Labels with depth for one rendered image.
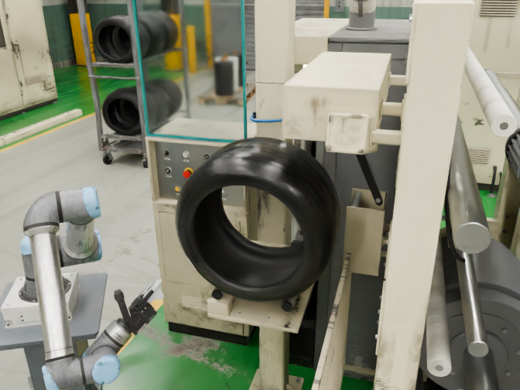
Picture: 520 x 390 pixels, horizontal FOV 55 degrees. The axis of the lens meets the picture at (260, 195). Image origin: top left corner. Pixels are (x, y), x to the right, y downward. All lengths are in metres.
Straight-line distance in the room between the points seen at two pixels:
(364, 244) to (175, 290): 1.37
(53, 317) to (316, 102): 1.10
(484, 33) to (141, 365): 4.00
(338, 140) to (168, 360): 2.14
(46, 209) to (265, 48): 0.98
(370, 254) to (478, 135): 3.41
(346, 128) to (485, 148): 4.22
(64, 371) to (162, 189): 1.31
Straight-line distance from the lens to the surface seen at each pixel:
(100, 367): 1.79
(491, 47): 5.17
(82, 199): 1.87
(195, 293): 3.00
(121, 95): 5.81
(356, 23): 2.45
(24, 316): 2.51
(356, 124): 1.21
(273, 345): 2.55
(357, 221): 2.02
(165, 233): 2.86
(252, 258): 2.12
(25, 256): 2.45
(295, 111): 1.32
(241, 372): 2.97
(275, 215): 2.15
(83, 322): 2.48
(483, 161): 5.42
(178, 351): 3.13
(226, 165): 1.69
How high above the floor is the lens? 2.05
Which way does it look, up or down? 24 degrees down
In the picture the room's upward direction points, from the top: 1 degrees counter-clockwise
